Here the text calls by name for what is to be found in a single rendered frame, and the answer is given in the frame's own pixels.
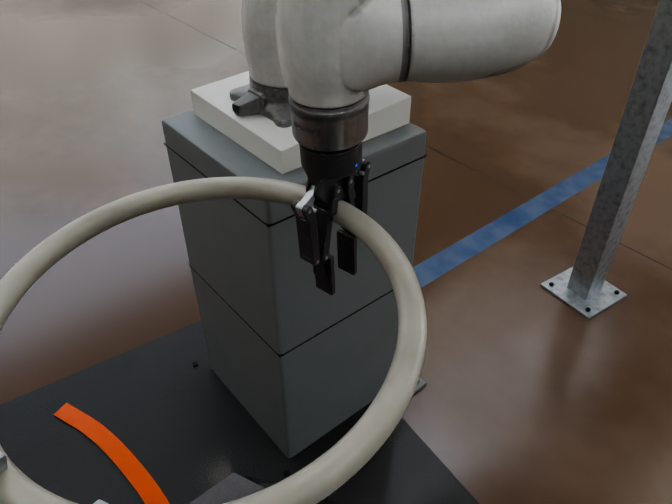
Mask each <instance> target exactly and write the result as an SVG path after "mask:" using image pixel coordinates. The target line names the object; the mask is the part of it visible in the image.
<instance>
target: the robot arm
mask: <svg viewBox="0 0 672 504"><path fill-rule="evenodd" d="M560 19H561V0H242V7H241V21H242V34H243V42H244V49H245V55H246V60H247V64H248V70H249V84H247V85H244V86H241V87H238V88H234V89H232V90H231V91H230V93H229V94H230V99H231V100H232V101H235V102H233V104H232V109H233V112H234V113H235V115H237V116H239V117H240V116H246V115H252V114H257V113H260V114H261V115H263V116H265V117H267V118H268V119H270V120H272V121H273V122H274V123H275V125H276V126H278V127H281V128H287V127H290V126H292V133H293V136H294V138H295V140H296V141H297V142H298V143H299V146H300V158H301V165H302V167H303V169H304V171H305V173H306V175H307V178H308V179H307V184H306V195H305V196H304V197H303V198H302V200H301V201H297V200H294V201H293V202H292V203H291V209H292V210H293V212H294V214H295V216H296V225H297V234H298V243H299V252H300V258H301V259H303V260H305V261H306V262H308V263H310V264H312V265H313V272H314V274H315V280H316V287H317V288H319V289H321V290H322V291H324V292H326V293H328V294H330V295H333V294H334V293H335V272H334V256H333V255H331V254H329V248H330V240H331V231H332V223H333V216H334V215H336V214H337V208H338V202H339V201H340V200H343V201H345V202H347V203H349V204H351V205H352V206H354V207H356V208H357V209H359V210H361V211H362V212H364V213H365V214H366V215H367V212H368V176H369V171H370V167H371V162H370V161H367V160H365V159H362V141H363V140H364V139H365V137H366V136H367V133H368V111H369V90H370V89H373V88H376V87H378V86H382V85H385V84H390V83H394V82H405V81H419V82H427V83H448V82H461V81H470V80H477V79H483V78H489V77H494V76H498V75H502V74H505V73H508V72H511V71H514V70H517V69H519V68H521V67H523V66H525V65H526V64H528V63H529V62H531V61H533V60H535V59H536V58H538V57H539V56H541V55H542V54H543V53H544V52H545V51H546V50H548V49H549V47H550V46H551V44H552V42H553V40H554V39H555V36H556V34H557V31H558V28H559V24H560ZM341 228H342V229H344V230H342V229H339V230H337V253H338V268H340V269H342V270H344V271H346V272H348V273H350V274H352V275H355V274H356V273H357V237H356V236H354V235H353V234H352V233H351V232H349V231H348V230H346V229H345V228H343V227H342V226H341Z"/></svg>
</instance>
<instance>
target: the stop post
mask: <svg viewBox="0 0 672 504"><path fill-rule="evenodd" d="M671 102H672V0H660V1H659V4H658V7H657V10H656V13H655V16H654V19H653V22H652V25H651V29H650V32H649V35H648V38H647V41H646V44H645V47H644V50H643V53H642V56H641V59H640V63H639V66H638V69H637V72H636V75H635V78H634V81H633V84H632V87H631V90H630V93H629V97H628V100H627V103H626V106H625V109H624V112H623V115H622V118H621V121H620V124H619V127H618V131H617V134H616V137H615V140H614V143H613V146H612V149H611V152H610V155H609V158H608V161H607V164H606V168H605V171H604V174H603V177H602V180H601V183H600V186H599V189H598V192H597V195H596V198H595V202H594V205H593V208H592V211H591V214H590V217H589V220H588V223H587V226H586V229H585V232H584V236H583V239H582V242H581V245H580V248H579V251H578V254H577V257H576V260H575V263H574V266H573V267H571V268H569V269H567V270H566V271H564V272H562V273H560V274H558V275H556V276H554V277H553V278H551V279H549V280H547V281H545V282H543V283H541V285H540V286H541V287H543V288H544V289H546V290H547V291H548V292H550V293H551V294H553V295H554V296H555V297H557V298H558V299H560V300H561V301H562V302H564V303H565V304H567V305H568V306H570V307H571V308H572V309H574V310H575V311H577V312H578V313H579V314H581V315H582V316H584V317H585V318H586V319H588V320H589V319H591V318H592V317H594V316H596V315H597V314H599V313H601V312H602V311H604V310H606V309H607V308H609V307H610V306H612V305H614V304H615V303H617V302H619V301H620V300H622V299H624V298H625V297H627V294H626V293H624V292H622V291H621V290H619V289H618V288H616V287H615V286H613V285H611V284H610V283H608V282H607V281H605V278H606V276H607V273H608V270H609V268H610V265H611V262H612V260H613V257H614V254H615V252H616V249H617V246H618V243H619V241H620V238H621V235H622V233H623V230H624V227H625V225H626V222H627V219H628V217H629V214H630V211H631V209H632V206H633V203H634V201H635V198H636V195H637V193H638V190H639V187H640V185H641V182H642V179H643V177H644V174H645V171H646V168H647V166H648V163H649V160H650V158H651V155H652V152H653V150H654V147H655V144H656V142H657V139H658V136H659V134H660V131H661V128H662V126H663V123H664V120H665V118H666V115H667V112H668V110H669V107H670V104H671Z"/></svg>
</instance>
